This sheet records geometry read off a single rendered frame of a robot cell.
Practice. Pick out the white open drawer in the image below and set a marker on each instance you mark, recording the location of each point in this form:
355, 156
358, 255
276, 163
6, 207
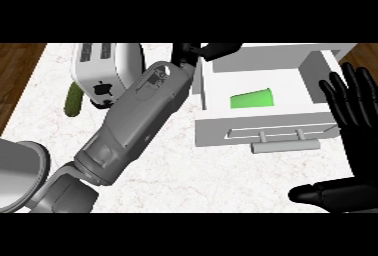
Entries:
260, 83

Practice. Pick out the green cucumber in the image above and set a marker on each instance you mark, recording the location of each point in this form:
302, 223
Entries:
74, 100

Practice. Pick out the grey round appliance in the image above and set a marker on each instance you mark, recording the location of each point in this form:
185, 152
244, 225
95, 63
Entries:
20, 175

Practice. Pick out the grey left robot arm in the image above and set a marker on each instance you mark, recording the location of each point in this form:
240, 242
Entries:
133, 113

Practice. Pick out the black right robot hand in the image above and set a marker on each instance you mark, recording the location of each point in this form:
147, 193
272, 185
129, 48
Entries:
352, 133

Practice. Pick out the green cup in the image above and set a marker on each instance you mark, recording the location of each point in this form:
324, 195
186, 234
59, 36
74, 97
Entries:
251, 99

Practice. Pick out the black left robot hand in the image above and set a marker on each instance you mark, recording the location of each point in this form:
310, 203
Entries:
207, 50

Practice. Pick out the white toaster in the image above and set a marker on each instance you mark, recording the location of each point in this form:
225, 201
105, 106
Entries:
105, 71

